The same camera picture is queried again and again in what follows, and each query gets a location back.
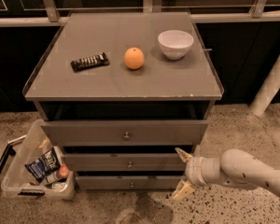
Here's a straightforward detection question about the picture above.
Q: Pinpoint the grey middle drawer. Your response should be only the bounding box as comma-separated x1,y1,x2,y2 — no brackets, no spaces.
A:
63,153,186,172

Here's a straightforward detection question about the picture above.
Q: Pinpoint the blue chip bag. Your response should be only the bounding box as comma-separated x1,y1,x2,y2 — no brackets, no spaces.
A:
24,148,61,183

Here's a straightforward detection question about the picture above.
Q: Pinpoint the red apple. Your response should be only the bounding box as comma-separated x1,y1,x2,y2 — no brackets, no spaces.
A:
59,165,69,178

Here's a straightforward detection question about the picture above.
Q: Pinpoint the black snack bar packet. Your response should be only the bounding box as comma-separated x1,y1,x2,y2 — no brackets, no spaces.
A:
71,52,109,73

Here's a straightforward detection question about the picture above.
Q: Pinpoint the metal railing frame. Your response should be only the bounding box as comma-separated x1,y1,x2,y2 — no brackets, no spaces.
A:
0,0,280,27

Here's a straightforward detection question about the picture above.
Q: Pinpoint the grey drawer cabinet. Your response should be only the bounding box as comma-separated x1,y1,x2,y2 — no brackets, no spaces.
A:
23,13,223,177

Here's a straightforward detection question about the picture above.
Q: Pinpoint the clear plastic bin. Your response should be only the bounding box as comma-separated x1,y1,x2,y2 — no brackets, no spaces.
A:
1,119,75,200

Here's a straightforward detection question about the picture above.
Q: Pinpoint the orange fruit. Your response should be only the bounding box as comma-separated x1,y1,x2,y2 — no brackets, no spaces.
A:
124,48,145,70

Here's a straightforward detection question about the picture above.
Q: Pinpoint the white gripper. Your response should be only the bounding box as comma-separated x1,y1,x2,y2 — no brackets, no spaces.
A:
172,147,223,201

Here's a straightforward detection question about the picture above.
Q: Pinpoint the grey bottom drawer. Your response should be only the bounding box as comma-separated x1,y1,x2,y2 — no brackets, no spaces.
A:
76,175,182,190

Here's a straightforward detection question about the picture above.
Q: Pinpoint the white diagonal pole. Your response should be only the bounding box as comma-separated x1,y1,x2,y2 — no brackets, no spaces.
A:
249,54,280,116

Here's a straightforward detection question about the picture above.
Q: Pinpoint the grey top drawer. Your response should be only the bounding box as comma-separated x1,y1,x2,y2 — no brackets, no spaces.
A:
41,120,208,147

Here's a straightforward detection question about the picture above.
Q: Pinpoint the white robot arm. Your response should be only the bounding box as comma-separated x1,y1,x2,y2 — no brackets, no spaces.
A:
172,147,280,201

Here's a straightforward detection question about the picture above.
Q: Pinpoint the black flat board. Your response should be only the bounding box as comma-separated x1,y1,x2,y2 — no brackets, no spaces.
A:
0,144,16,174

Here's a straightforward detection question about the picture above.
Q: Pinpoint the white ceramic bowl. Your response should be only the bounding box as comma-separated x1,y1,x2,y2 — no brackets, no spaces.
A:
158,30,194,60

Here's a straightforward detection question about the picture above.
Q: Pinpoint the grey drawer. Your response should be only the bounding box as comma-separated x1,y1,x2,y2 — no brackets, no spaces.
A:
41,120,208,147
76,175,182,190
63,153,186,172

